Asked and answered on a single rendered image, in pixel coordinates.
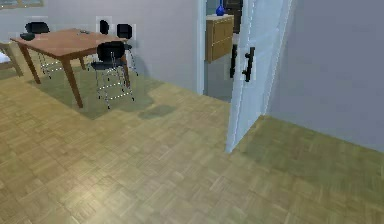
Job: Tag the blue vase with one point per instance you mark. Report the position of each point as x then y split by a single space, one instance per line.
220 10

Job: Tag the dark bowl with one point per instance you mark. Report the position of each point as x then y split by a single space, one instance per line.
27 36

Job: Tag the pale blue room door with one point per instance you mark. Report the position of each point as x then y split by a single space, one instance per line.
256 66

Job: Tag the light wooden cabinet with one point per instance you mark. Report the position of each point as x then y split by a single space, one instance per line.
218 36

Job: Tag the small dark flat object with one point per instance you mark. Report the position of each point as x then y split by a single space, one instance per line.
84 32

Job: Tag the brown wooden dining table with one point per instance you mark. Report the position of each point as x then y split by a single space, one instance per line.
63 44

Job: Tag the light wooden furniture piece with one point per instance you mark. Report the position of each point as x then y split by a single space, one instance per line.
8 58

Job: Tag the framed wall picture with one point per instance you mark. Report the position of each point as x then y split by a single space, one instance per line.
20 3

